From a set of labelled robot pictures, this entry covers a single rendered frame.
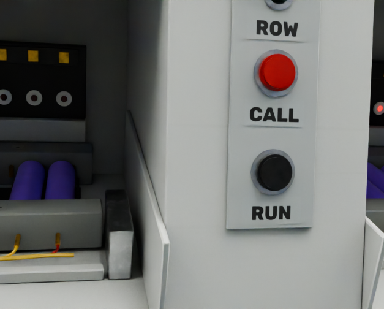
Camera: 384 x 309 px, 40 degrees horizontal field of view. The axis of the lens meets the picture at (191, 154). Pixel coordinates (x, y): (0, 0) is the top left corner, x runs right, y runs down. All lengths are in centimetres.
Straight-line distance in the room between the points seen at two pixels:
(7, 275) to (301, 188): 15
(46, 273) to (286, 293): 12
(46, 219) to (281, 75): 15
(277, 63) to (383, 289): 14
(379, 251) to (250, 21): 11
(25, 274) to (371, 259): 16
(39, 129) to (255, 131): 20
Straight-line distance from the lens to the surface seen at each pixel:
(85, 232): 30
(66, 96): 39
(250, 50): 23
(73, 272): 28
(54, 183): 34
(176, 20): 23
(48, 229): 30
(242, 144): 23
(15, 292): 28
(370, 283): 26
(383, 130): 46
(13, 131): 40
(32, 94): 39
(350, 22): 26
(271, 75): 23
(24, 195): 32
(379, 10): 50
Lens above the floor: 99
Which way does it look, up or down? 3 degrees down
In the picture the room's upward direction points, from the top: 1 degrees clockwise
